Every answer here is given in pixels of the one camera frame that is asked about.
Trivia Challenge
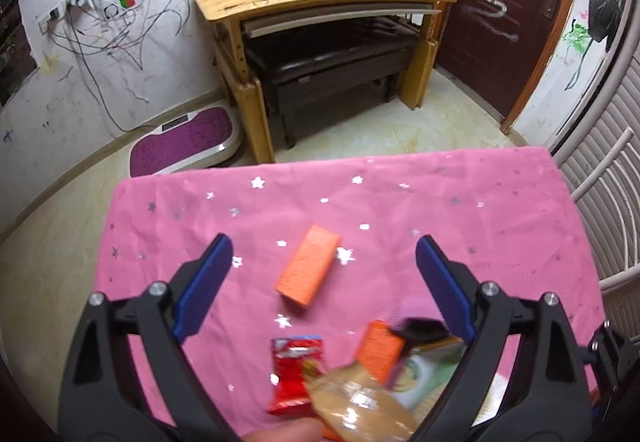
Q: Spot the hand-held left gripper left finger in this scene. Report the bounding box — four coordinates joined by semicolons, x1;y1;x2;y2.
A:
57;233;234;442

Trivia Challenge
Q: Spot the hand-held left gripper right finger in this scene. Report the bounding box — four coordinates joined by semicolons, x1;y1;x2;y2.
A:
415;235;593;442

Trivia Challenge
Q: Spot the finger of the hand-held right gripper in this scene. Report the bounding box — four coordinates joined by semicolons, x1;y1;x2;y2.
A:
582;322;640;428

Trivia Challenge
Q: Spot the black blurred object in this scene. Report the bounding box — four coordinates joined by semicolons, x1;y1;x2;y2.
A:
395;317;448;348

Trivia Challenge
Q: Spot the green white packet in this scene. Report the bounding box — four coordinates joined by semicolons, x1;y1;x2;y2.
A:
390;337;466;410

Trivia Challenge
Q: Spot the small orange box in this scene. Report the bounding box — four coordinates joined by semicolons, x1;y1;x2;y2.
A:
356;319;405;385

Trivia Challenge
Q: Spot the large orange box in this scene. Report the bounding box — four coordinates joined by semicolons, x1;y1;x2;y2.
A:
274;224;342;308

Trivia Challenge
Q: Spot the red snack packet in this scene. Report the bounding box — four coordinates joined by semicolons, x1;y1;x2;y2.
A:
267;334;325;418

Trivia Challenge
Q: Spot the tan clear packet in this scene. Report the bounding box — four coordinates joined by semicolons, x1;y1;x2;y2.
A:
306;362;418;442

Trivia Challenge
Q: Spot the pink star tablecloth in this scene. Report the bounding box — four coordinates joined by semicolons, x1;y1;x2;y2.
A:
95;147;608;442

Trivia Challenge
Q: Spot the purple vibration plate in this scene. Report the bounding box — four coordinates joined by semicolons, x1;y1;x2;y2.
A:
130;106;244;178

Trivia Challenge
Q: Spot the white chair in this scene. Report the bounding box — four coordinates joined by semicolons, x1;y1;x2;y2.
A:
552;127;640;293

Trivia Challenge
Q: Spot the black leather bench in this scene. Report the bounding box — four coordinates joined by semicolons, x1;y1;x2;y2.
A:
243;17;418;148

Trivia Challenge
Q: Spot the tangle of cables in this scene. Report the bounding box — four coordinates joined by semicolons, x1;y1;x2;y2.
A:
47;0;201;133

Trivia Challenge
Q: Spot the wall socket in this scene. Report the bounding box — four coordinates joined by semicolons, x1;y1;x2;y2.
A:
39;4;66;25

